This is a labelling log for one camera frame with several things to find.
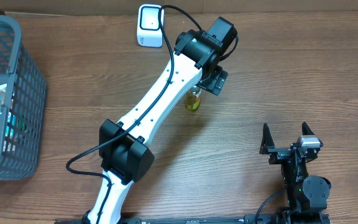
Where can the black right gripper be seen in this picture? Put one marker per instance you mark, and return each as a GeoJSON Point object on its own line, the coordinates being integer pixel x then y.
{"type": "Point", "coordinates": [279, 154]}

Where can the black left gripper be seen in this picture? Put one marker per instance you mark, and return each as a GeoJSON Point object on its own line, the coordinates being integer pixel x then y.
{"type": "Point", "coordinates": [214, 83]}

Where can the yellow oil bottle silver cap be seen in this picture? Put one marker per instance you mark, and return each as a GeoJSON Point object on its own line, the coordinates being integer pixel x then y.
{"type": "Point", "coordinates": [193, 98]}

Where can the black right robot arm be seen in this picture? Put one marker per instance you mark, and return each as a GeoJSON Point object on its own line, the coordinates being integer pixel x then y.
{"type": "Point", "coordinates": [306, 194]}

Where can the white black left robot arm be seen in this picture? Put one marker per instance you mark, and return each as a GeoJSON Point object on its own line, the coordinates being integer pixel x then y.
{"type": "Point", "coordinates": [124, 146]}

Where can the white black barcode scanner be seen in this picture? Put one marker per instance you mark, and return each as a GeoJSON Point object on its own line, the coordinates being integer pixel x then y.
{"type": "Point", "coordinates": [148, 29]}

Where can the grey plastic shopping basket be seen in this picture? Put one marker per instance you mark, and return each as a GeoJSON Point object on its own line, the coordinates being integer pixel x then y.
{"type": "Point", "coordinates": [23, 107]}

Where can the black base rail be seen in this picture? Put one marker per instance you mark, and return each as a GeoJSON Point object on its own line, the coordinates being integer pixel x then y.
{"type": "Point", "coordinates": [247, 219]}

